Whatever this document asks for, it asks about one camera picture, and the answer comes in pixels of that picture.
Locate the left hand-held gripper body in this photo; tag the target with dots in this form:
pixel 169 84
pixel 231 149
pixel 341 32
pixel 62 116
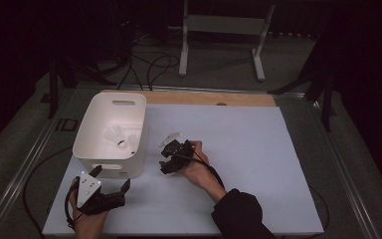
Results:
pixel 88 188

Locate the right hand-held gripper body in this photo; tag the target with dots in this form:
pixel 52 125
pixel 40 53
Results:
pixel 179 152

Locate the white plastic storage bin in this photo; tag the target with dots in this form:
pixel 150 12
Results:
pixel 96 116

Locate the person's right hand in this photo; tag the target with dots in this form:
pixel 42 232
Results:
pixel 197 171

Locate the person's left hand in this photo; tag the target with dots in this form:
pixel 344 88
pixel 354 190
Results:
pixel 88 225

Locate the white table mat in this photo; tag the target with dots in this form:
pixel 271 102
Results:
pixel 252 149

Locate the black metal stand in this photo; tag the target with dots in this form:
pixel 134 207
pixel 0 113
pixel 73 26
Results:
pixel 53 99

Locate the white metal stand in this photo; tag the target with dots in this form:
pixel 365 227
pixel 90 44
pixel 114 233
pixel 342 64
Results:
pixel 225 25

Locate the dark tripod stand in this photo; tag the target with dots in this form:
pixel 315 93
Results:
pixel 326 109

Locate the black rectangular floor bracket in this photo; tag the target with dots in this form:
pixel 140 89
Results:
pixel 57 125

